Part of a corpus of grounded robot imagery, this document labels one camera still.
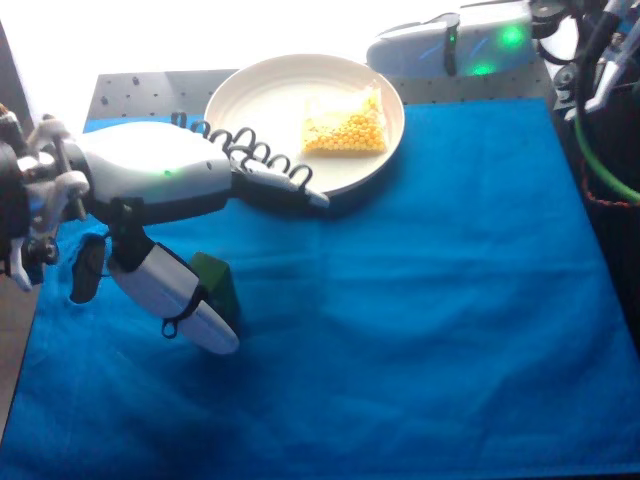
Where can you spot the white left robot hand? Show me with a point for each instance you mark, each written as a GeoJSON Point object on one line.
{"type": "Point", "coordinates": [150, 165]}

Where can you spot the green block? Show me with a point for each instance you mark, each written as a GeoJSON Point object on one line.
{"type": "Point", "coordinates": [220, 285]}

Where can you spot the blue table cloth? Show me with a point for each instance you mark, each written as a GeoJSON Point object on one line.
{"type": "Point", "coordinates": [400, 300]}

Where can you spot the white round plate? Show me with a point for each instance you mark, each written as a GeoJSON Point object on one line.
{"type": "Point", "coordinates": [270, 100]}

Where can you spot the bag of yellow beads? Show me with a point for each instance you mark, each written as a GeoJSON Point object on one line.
{"type": "Point", "coordinates": [350, 132]}

